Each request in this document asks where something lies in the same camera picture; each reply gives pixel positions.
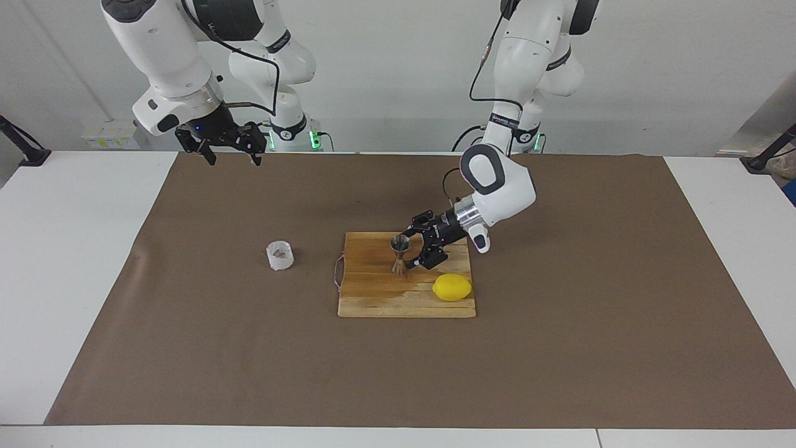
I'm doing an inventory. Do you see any yellow lemon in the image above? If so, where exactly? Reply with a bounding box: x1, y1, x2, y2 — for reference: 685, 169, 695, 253
432, 273, 473, 302

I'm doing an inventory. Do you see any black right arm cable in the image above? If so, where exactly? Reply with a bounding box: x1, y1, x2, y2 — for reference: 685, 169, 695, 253
179, 0, 280, 118

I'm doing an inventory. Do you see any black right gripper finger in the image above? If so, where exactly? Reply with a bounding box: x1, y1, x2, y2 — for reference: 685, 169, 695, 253
233, 121, 269, 167
175, 126, 218, 166

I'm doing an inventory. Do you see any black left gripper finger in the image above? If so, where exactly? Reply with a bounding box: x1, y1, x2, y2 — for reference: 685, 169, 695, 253
405, 210, 438, 238
405, 240, 449, 271

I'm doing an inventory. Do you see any wooden cutting board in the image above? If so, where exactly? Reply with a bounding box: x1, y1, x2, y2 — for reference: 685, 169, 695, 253
334, 232, 477, 319

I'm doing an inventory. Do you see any black base cable bundle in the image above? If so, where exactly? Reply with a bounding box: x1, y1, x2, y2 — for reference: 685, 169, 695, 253
452, 123, 499, 152

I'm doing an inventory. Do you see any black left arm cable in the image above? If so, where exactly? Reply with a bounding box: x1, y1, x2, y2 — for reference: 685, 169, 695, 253
443, 0, 526, 206

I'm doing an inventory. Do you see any brown paper table mat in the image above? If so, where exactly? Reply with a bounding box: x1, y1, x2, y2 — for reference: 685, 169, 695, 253
44, 151, 796, 430

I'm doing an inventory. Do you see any steel double jigger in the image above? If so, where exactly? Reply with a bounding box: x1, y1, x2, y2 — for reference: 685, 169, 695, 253
389, 235, 411, 275

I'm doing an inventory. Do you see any clear plastic bag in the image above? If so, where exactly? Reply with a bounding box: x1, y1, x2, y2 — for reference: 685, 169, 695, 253
762, 134, 796, 181

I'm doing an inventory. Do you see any white box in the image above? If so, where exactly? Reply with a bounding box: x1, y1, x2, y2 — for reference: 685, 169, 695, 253
81, 120, 141, 150

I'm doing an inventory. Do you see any black clamp stand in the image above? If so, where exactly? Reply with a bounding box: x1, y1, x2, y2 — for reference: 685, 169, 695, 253
0, 115, 52, 167
740, 123, 796, 174

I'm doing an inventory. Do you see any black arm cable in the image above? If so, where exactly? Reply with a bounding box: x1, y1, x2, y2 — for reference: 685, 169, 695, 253
443, 0, 526, 206
179, 0, 280, 118

